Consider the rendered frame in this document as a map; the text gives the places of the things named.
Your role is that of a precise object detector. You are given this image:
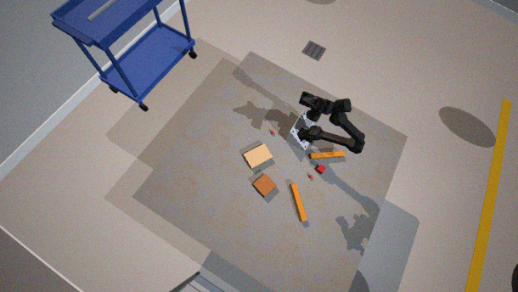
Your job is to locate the red square block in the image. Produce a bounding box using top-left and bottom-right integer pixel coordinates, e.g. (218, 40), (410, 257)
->
(316, 165), (326, 174)

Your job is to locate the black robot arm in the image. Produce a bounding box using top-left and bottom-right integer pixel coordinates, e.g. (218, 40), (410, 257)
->
(297, 98), (365, 154)

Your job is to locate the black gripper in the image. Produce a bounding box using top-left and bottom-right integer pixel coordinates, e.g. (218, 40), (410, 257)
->
(299, 91), (334, 115)

